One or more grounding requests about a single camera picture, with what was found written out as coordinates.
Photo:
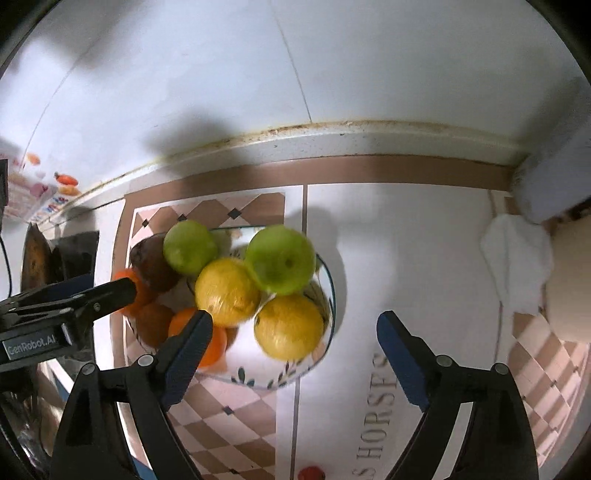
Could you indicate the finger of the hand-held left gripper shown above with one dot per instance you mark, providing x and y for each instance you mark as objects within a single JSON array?
[
  {"x": 55, "y": 288},
  {"x": 111, "y": 295}
]

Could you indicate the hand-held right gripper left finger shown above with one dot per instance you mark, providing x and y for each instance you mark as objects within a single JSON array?
[{"x": 187, "y": 360}]

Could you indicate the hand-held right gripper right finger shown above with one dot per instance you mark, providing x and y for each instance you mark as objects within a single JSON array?
[{"x": 401, "y": 360}]

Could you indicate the orange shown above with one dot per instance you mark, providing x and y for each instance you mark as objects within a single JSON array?
[
  {"x": 217, "y": 344},
  {"x": 144, "y": 301}
]

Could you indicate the dark red apple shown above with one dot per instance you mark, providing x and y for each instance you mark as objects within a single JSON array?
[
  {"x": 150, "y": 263},
  {"x": 152, "y": 323}
]

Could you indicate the floral oval ceramic plate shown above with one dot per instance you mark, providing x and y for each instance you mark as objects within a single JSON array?
[{"x": 258, "y": 369}]

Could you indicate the yellow pear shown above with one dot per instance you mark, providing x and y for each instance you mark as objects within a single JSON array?
[
  {"x": 226, "y": 290},
  {"x": 288, "y": 327}
]

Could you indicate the green apple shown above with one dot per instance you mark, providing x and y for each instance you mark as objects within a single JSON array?
[
  {"x": 189, "y": 247},
  {"x": 281, "y": 261}
]

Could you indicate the black frying pan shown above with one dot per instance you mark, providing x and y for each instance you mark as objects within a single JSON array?
[{"x": 36, "y": 256}]

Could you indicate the black glass gas stove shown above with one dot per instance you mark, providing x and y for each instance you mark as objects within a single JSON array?
[{"x": 76, "y": 256}]

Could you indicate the checkered brown printed cloth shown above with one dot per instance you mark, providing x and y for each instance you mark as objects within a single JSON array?
[{"x": 415, "y": 258}]

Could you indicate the small red fruit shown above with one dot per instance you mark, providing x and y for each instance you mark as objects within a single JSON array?
[{"x": 311, "y": 474}]

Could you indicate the white tissue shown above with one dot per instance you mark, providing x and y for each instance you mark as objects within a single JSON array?
[{"x": 517, "y": 263}]

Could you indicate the cream utensil holder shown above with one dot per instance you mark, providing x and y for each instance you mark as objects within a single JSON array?
[{"x": 570, "y": 286}]

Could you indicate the white tin can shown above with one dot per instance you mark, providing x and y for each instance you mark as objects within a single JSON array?
[{"x": 554, "y": 180}]

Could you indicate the colourful wall sticker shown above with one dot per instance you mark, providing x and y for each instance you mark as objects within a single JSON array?
[{"x": 41, "y": 194}]

